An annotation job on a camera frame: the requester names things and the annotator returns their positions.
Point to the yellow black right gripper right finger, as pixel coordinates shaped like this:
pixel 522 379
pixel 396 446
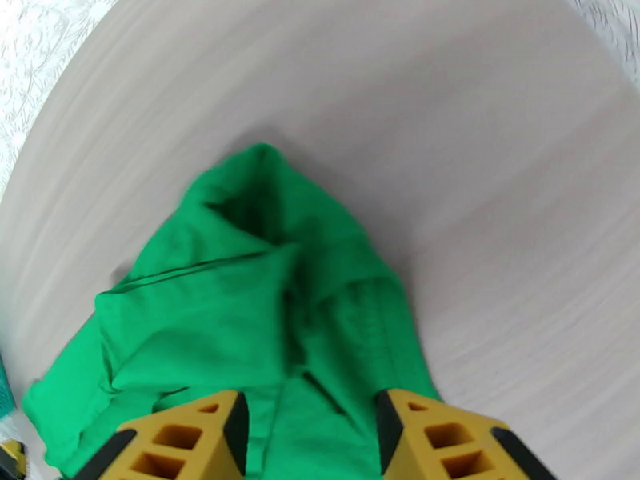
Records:
pixel 430 438

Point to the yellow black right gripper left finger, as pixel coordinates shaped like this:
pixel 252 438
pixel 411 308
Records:
pixel 200 433

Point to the green shirt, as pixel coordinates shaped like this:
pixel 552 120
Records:
pixel 225 313

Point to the green plastic basket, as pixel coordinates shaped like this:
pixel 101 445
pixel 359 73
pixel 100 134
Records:
pixel 5 388

